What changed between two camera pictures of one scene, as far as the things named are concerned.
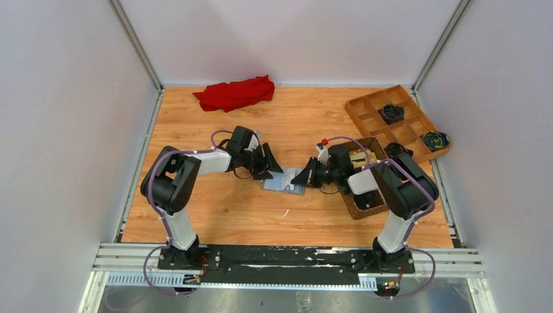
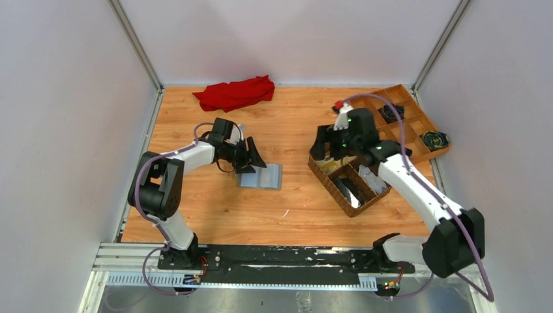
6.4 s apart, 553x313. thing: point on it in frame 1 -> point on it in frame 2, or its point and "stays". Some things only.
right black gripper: [316, 172] -> [327, 141]
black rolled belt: [392, 114] stays
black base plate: [285, 263] stays
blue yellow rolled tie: [435, 140] stays
